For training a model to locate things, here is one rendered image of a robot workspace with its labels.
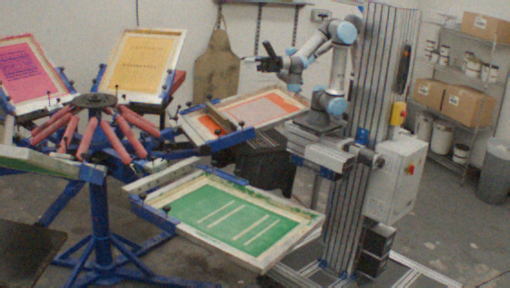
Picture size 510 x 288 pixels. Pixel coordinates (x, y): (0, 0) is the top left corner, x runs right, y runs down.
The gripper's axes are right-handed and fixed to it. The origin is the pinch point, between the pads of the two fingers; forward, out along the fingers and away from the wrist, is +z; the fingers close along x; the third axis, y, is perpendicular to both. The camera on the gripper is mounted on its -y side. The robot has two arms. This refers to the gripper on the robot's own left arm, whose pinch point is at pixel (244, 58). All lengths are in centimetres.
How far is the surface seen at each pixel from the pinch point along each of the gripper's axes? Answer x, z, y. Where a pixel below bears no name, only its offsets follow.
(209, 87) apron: 271, -68, 56
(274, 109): 65, -49, 41
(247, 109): 78, -34, 43
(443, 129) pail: 179, -335, 96
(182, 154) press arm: 70, 14, 69
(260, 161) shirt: 53, -35, 73
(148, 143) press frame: 61, 38, 58
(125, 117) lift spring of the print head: 56, 53, 39
